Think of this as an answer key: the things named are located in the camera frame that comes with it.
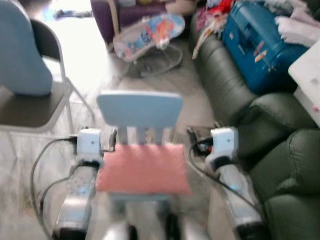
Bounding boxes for dark green leather sofa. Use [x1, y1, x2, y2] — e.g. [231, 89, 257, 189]
[190, 12, 320, 240]

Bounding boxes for grey right robot leg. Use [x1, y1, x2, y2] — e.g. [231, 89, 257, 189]
[164, 212, 193, 240]

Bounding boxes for colourful baby bouncer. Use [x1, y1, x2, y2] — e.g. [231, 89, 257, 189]
[112, 13, 187, 79]

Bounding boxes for pink pillow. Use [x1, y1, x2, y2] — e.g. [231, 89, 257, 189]
[95, 142, 194, 196]

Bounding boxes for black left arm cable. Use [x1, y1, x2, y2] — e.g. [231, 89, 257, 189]
[29, 136, 80, 240]

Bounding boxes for light blue child chair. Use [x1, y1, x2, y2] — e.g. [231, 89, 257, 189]
[96, 91, 184, 221]

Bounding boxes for red and cream toy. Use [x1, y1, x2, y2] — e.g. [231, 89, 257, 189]
[192, 0, 235, 60]

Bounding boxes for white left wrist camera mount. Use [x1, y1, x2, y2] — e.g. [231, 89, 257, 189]
[76, 128, 104, 159]

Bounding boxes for white cabinet box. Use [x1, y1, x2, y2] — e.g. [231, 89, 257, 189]
[288, 41, 320, 126]

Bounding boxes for grey robot leg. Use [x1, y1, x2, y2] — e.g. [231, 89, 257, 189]
[102, 220, 139, 240]
[164, 212, 193, 240]

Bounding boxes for grey left robot leg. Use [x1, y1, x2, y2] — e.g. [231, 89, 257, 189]
[102, 220, 139, 240]

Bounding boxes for blue hard suitcase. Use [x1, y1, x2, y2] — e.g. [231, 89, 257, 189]
[221, 0, 310, 95]

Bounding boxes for purple armchair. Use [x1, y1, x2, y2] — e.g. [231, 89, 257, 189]
[90, 0, 197, 45]

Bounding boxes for pale pink white cloth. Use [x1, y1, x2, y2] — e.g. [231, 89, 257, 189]
[274, 6, 320, 49]

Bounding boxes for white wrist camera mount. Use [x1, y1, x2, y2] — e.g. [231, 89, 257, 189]
[210, 127, 239, 162]
[76, 128, 104, 159]

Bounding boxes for grey metal folding chair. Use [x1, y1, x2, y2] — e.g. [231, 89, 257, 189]
[0, 19, 97, 138]

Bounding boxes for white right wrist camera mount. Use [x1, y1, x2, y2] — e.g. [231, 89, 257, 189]
[210, 127, 239, 162]

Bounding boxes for light blue cushion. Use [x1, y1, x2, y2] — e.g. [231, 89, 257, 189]
[0, 0, 54, 97]

